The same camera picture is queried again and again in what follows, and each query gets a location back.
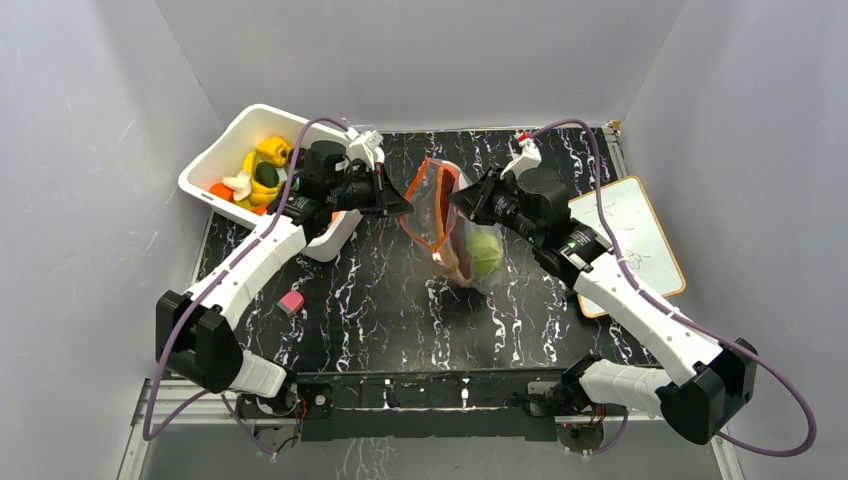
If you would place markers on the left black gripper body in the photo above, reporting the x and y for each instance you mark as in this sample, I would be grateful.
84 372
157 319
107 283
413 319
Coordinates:
356 194

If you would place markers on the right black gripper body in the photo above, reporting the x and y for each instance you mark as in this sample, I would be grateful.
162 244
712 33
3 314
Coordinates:
482 198

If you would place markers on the green toy cabbage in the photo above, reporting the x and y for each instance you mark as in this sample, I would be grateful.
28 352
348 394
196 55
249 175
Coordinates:
485 253

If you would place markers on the clear orange-zip bag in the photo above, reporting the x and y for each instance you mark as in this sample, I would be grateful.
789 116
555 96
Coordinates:
420 225

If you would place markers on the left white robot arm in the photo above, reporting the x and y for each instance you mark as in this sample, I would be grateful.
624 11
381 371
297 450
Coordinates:
196 329

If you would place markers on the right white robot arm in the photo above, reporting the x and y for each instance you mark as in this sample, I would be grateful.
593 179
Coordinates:
699 384

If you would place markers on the yellow toy bell pepper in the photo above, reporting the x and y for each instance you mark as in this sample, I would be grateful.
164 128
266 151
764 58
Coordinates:
275 150

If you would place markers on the white toy mushroom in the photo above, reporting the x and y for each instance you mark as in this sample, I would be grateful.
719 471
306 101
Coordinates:
240 185

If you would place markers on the black marble table mat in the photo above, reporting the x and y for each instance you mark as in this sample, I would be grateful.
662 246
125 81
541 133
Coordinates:
379 306

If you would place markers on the orange toy carrot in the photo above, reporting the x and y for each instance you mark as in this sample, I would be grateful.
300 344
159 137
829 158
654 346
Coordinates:
222 191

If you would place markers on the white plastic bin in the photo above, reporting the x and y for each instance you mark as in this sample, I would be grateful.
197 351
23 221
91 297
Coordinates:
225 158

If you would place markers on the pink eraser block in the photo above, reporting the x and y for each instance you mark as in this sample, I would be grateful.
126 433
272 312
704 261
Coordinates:
291 303

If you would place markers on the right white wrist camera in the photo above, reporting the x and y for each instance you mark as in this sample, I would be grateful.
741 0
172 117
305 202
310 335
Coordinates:
529 157

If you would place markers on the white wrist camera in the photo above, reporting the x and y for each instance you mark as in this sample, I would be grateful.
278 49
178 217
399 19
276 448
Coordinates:
365 146
529 157

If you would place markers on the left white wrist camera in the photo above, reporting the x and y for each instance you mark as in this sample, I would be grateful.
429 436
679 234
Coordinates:
365 146

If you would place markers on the small whiteboard wooden frame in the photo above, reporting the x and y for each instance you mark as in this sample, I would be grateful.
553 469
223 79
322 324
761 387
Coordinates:
648 253

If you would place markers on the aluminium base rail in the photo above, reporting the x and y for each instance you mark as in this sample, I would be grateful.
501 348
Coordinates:
420 427

